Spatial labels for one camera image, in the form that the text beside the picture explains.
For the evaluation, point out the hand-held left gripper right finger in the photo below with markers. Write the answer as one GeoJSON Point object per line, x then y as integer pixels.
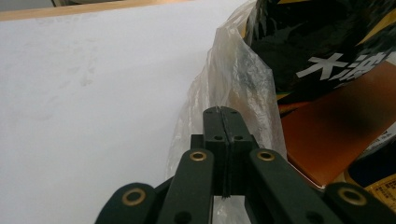
{"type": "Point", "coordinates": [238, 130]}

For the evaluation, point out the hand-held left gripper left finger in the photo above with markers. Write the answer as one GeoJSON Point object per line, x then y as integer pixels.
{"type": "Point", "coordinates": [214, 130]}

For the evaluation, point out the clear plastic bag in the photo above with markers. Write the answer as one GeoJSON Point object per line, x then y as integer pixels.
{"type": "Point", "coordinates": [236, 77]}

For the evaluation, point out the reddish brown box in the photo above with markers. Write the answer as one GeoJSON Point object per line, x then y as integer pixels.
{"type": "Point", "coordinates": [336, 133]}

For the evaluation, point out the black and yellow chips bag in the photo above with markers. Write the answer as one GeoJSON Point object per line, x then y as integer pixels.
{"type": "Point", "coordinates": [295, 37]}

